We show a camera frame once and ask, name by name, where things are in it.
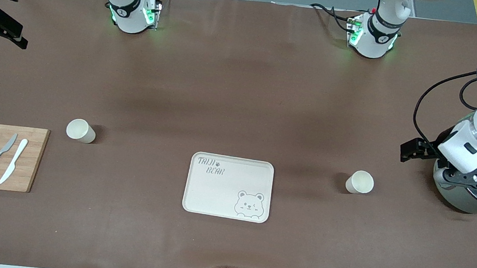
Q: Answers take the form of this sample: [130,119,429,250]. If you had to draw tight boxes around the white plastic cup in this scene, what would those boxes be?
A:
[344,168,376,197]
[65,117,98,145]

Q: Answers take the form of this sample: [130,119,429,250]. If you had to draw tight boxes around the cream tray with bear print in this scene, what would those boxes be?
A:
[180,150,276,225]

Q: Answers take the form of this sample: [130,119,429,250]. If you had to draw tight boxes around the grey electric cooking pot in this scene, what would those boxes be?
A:
[428,141,477,219]

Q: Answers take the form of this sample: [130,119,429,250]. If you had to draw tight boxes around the white plastic knife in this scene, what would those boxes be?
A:
[0,137,29,187]

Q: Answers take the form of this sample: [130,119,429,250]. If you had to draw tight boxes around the long black left arm cable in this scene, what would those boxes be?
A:
[410,65,477,154]

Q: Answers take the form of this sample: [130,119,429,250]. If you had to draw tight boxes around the short black left arm cable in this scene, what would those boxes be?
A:
[457,77,477,110]

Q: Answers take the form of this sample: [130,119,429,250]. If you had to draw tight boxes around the black base power cables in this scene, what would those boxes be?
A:
[307,2,357,33]

